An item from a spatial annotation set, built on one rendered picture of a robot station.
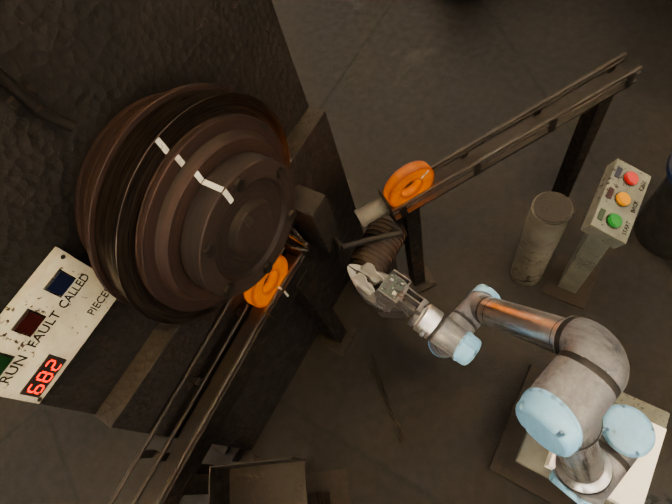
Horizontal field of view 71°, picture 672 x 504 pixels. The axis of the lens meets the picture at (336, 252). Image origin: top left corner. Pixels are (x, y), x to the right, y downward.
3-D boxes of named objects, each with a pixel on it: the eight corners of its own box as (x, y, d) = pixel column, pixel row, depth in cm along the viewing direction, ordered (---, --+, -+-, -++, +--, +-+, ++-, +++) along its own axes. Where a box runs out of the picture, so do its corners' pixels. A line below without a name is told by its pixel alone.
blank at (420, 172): (402, 203, 145) (408, 211, 143) (373, 196, 133) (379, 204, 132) (437, 166, 138) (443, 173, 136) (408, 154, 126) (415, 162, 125)
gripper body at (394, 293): (392, 266, 112) (434, 296, 110) (384, 279, 119) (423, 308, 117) (374, 289, 108) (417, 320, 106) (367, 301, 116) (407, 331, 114)
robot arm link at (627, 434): (648, 432, 118) (672, 428, 106) (616, 474, 115) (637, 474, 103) (603, 398, 123) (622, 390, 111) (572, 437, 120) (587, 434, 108)
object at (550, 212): (505, 279, 189) (525, 215, 144) (516, 255, 193) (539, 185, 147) (535, 291, 185) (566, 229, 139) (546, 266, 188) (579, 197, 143)
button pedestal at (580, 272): (538, 298, 183) (579, 221, 129) (559, 247, 190) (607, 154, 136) (581, 315, 178) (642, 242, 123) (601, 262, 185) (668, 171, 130)
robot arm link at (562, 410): (632, 475, 112) (620, 377, 76) (594, 525, 109) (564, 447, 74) (584, 441, 121) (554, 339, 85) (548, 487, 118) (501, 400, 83)
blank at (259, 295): (234, 293, 119) (244, 298, 118) (266, 242, 123) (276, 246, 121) (257, 309, 133) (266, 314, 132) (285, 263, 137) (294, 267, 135)
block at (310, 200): (302, 242, 151) (279, 203, 129) (315, 222, 153) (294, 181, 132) (330, 255, 147) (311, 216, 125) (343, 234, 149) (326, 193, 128)
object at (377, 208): (356, 216, 142) (351, 207, 137) (382, 201, 141) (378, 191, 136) (365, 231, 139) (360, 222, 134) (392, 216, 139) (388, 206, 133)
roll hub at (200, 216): (223, 307, 99) (151, 249, 74) (292, 202, 107) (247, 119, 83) (244, 318, 97) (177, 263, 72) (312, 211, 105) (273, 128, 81)
